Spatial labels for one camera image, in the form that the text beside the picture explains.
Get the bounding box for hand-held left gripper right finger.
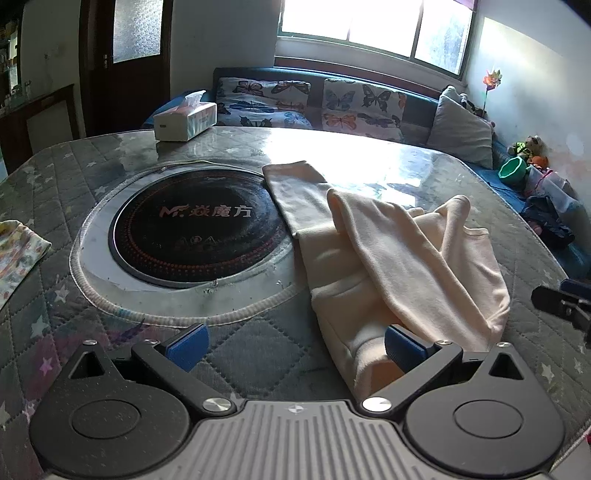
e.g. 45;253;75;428
361;324;530;419

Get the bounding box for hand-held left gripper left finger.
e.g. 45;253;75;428
68;323;237;419

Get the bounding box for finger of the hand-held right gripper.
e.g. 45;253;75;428
531;278;591;347

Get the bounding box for cream garment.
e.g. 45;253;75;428
262;160;511;398

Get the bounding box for dark blue clothes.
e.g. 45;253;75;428
521;196;578;250

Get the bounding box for round black induction cooker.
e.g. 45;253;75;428
76;161;302;306

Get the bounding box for green plastic bowl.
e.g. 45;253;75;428
498;156;530;188

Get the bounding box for stuffed toy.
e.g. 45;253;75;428
507;136;550;169

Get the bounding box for floral printed cloth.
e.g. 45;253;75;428
0;220;52;310

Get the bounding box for grey pillow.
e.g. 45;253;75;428
427;86;495;169

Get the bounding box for white tissue box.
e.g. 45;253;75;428
153;90;218;142

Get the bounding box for colourful pinwheel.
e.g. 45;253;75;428
479;69;503;117

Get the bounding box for blue sofa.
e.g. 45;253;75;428
142;67;591;287

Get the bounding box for butterfly print cushion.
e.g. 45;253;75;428
215;76;315;129
321;78;407;143

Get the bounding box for dark wooden cabinet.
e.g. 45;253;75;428
0;84;77;172

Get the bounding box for dark wooden door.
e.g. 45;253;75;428
79;0;174;137

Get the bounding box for window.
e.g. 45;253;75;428
276;0;476;79

